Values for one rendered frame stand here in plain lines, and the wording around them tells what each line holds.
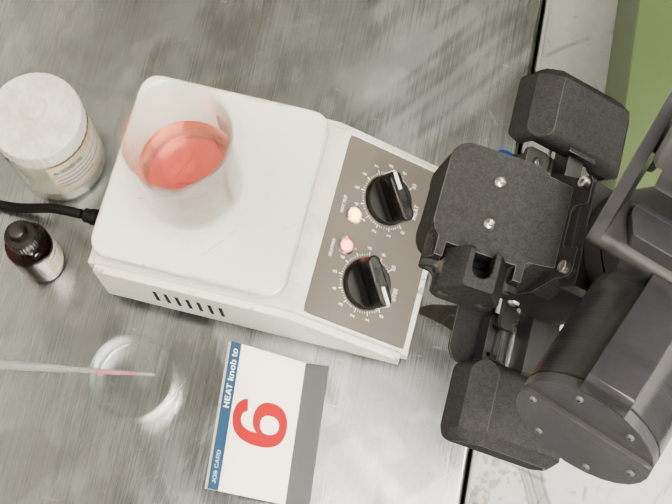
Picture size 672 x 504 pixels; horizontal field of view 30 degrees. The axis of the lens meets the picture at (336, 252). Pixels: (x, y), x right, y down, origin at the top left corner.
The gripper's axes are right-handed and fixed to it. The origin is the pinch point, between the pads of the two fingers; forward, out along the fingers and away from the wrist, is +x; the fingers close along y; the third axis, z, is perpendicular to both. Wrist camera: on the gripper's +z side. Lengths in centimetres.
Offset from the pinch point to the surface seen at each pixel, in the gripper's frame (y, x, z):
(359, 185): -6.9, 13.7, 0.1
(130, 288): 2.6, 21.7, 9.5
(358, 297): 0.0, 13.0, -1.4
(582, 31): -23.5, 12.3, -13.2
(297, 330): 2.6, 15.9, 0.5
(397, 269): -2.7, 13.3, -3.8
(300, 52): -17.3, 22.7, 2.3
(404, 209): -5.9, 11.7, -2.3
